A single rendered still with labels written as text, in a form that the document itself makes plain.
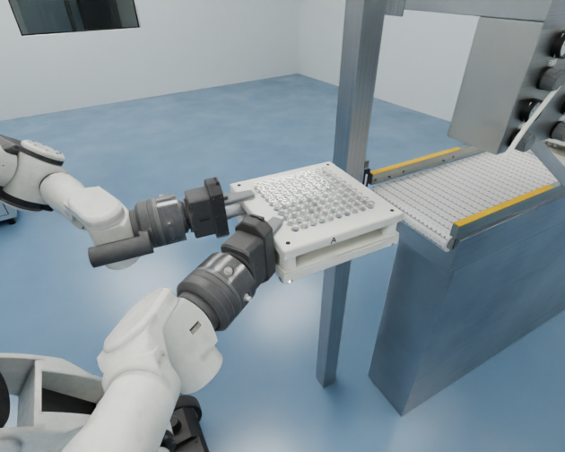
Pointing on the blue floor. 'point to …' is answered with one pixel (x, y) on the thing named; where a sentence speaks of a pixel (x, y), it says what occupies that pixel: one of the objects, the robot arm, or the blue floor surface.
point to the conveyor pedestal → (470, 309)
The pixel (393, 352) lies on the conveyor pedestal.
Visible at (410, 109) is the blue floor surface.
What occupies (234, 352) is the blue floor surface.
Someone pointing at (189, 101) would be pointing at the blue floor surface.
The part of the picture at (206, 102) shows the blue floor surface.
